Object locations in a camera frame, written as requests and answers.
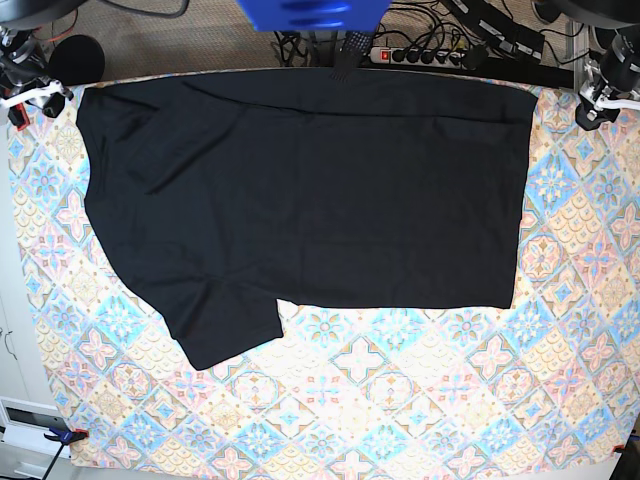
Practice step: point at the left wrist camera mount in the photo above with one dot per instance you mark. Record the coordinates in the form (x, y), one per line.
(603, 102)

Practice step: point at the black T-shirt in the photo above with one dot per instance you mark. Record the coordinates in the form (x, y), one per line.
(216, 196)

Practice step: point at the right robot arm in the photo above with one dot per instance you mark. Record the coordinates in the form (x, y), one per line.
(25, 80)

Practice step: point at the blue orange clamp bottom left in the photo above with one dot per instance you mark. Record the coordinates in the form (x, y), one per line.
(65, 437)

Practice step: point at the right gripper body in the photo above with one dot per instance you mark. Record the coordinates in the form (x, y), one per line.
(51, 106)

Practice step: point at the patterned tablecloth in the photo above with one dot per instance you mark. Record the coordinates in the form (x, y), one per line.
(550, 384)

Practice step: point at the white power strip red switch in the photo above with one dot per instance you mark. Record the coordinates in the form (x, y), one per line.
(417, 57)

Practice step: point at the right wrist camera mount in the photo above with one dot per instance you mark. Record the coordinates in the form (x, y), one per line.
(54, 87)

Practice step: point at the blue box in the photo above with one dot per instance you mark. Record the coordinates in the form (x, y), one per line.
(310, 15)

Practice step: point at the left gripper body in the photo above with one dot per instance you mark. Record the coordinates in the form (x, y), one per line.
(598, 89)

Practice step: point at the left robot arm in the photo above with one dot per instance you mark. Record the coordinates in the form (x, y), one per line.
(621, 57)

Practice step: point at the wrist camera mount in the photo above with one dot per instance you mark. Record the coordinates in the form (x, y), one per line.
(54, 87)
(603, 102)

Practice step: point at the white cabinet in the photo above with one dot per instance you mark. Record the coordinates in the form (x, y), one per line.
(23, 378)

